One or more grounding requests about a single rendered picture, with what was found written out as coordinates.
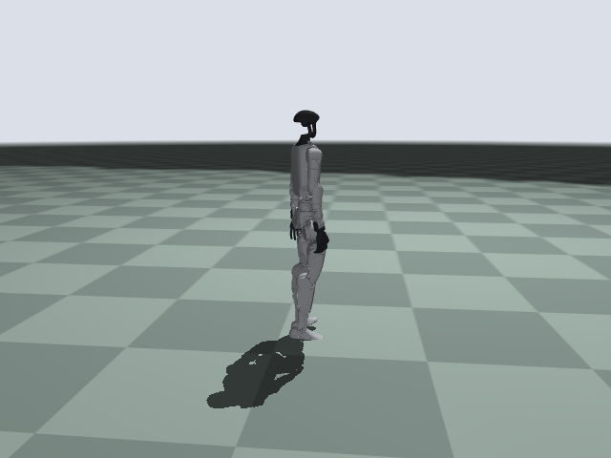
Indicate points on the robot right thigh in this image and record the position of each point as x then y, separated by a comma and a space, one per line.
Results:
315, 261

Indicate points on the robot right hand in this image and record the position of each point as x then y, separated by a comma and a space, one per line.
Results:
321, 239

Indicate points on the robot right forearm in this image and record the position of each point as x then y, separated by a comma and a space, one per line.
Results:
316, 206

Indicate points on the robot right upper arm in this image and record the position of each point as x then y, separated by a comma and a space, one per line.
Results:
313, 157

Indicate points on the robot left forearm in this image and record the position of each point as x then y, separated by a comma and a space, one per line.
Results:
294, 199

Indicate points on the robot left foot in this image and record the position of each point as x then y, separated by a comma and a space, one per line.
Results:
310, 321

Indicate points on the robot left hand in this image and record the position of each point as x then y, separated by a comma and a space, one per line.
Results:
291, 227

